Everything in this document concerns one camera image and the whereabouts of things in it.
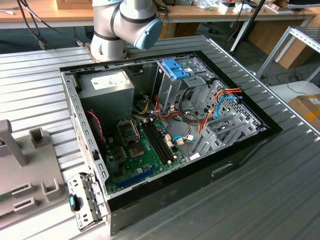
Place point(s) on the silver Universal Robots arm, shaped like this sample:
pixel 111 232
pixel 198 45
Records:
pixel 130 20

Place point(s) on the grey metal disk bay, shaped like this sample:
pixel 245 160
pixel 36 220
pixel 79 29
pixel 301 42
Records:
pixel 212 141

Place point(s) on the black RAM slot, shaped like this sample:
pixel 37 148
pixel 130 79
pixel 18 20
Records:
pixel 155 142
pixel 161 142
pixel 164 142
pixel 158 142

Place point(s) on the grey metal drive cage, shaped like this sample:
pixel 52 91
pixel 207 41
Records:
pixel 172 90

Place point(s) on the CPU socket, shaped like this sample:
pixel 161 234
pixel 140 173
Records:
pixel 136 150

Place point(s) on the green motherboard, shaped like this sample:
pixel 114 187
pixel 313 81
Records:
pixel 150 160

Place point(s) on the blue plastic drive latch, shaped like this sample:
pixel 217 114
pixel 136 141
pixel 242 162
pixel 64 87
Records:
pixel 181 74
pixel 169 65

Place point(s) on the white paper label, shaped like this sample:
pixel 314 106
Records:
pixel 195 157

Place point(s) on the grey power supply unit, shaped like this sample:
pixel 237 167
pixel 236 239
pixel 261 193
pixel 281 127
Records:
pixel 107 105

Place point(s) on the blue expansion slot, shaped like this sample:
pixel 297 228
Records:
pixel 135 179

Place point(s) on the black open PC case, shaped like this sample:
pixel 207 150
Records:
pixel 175 190

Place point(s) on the small cardboard box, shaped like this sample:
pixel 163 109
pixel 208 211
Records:
pixel 185 30

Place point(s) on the wooden desk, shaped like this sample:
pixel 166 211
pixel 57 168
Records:
pixel 210 15
pixel 37 13

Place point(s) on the black latch with teal tab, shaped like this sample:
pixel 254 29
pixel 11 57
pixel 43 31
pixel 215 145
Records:
pixel 73 202

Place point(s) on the white side table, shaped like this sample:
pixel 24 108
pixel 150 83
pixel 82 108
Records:
pixel 282 93

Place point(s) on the small white box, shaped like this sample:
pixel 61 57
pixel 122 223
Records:
pixel 225 9
pixel 246 8

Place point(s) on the grey parts rack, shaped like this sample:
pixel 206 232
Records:
pixel 37 165

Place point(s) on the cardboard box with label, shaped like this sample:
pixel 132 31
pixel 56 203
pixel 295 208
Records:
pixel 305 107

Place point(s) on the green RAM stick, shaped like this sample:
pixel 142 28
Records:
pixel 5 197

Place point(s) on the black monitor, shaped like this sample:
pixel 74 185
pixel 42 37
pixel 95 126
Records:
pixel 298 3

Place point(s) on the brown arm base plate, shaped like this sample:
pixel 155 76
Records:
pixel 88 47

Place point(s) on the grey metal card bracket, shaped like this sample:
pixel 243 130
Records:
pixel 90 197

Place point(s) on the grey metal shelf frame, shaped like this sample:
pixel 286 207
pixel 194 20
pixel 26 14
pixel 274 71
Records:
pixel 307 37

